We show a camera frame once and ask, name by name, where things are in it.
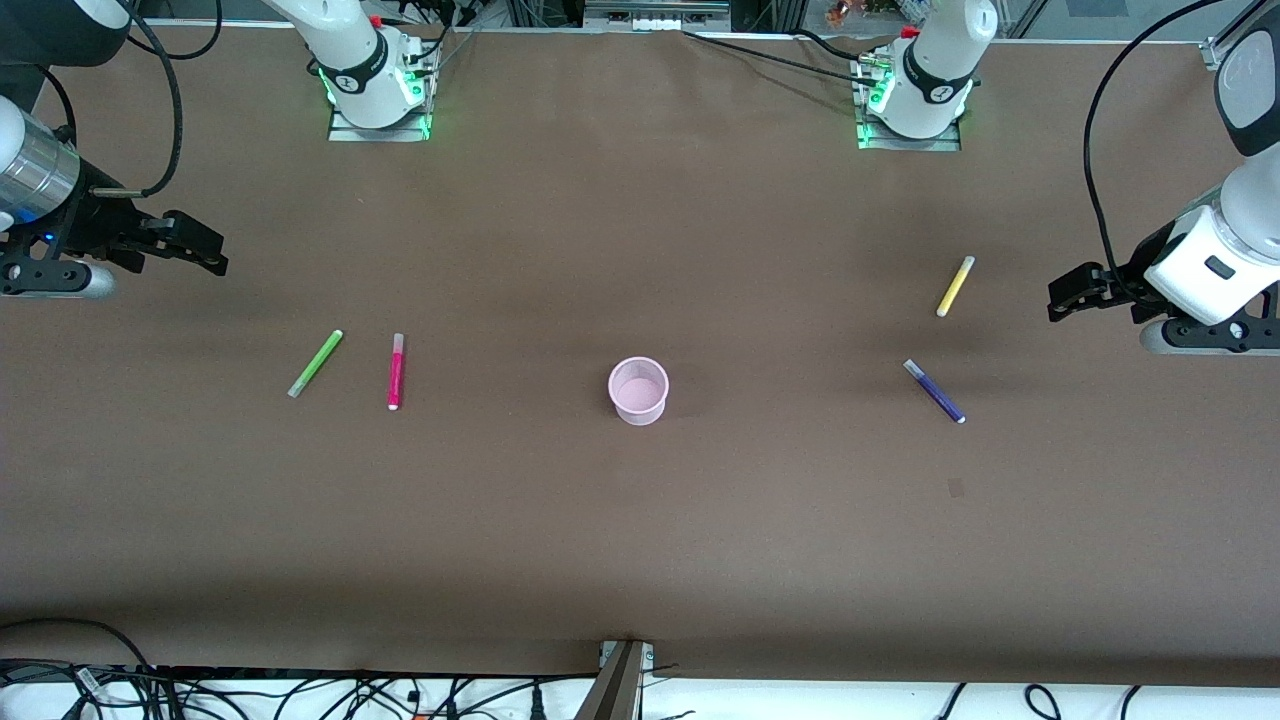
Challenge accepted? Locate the purple highlighter pen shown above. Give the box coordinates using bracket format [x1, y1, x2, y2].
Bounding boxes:
[903, 359, 967, 425]

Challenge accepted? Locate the pink cup pen holder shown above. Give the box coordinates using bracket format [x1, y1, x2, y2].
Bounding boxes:
[607, 356, 670, 427]

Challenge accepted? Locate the thick black looped cable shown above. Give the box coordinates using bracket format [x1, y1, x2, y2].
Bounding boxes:
[0, 617, 176, 720]

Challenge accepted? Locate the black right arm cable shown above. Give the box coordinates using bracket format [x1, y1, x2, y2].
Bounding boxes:
[40, 0, 223, 199]

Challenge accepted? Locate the aluminium table post bracket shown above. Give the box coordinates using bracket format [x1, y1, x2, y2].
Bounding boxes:
[575, 640, 656, 720]

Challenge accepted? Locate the tangled black cable bundle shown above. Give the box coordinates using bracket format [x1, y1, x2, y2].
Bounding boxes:
[0, 655, 601, 720]

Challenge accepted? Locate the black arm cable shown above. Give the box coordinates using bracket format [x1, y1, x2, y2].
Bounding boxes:
[40, 0, 223, 199]
[1084, 0, 1231, 301]

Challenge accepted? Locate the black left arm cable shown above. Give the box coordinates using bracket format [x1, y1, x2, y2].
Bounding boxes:
[1084, 0, 1231, 301]

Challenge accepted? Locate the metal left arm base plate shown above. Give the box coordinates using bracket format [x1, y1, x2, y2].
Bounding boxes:
[857, 110, 963, 153]

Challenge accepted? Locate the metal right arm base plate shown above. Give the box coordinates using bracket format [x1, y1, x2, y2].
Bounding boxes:
[328, 100, 433, 143]

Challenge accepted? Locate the green highlighter pen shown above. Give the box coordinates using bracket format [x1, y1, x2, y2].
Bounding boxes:
[287, 329, 345, 399]

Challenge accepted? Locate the yellow highlighter pen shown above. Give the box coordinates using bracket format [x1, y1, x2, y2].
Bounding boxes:
[936, 256, 976, 319]

